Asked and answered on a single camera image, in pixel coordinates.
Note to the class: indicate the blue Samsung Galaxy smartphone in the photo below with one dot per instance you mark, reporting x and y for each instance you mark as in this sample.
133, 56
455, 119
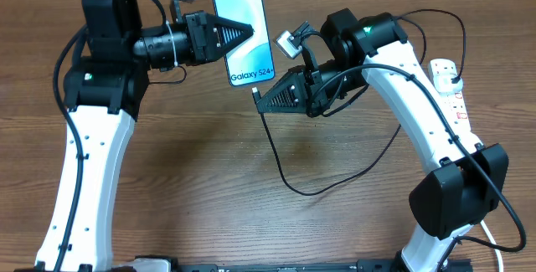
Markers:
252, 61

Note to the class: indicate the white power strip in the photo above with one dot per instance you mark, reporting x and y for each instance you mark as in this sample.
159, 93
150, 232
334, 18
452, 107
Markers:
455, 101

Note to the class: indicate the white charger plug adapter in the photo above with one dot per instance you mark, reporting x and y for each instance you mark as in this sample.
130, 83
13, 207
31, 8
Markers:
446, 81

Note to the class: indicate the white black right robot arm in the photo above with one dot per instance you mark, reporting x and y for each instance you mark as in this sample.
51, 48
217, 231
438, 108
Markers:
463, 177

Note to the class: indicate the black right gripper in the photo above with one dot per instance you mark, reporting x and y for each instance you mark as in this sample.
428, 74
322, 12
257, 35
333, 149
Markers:
308, 94

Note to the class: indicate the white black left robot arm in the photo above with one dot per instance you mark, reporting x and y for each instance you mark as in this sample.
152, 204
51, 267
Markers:
100, 97

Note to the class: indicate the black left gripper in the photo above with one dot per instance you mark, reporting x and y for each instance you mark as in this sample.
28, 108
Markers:
203, 39

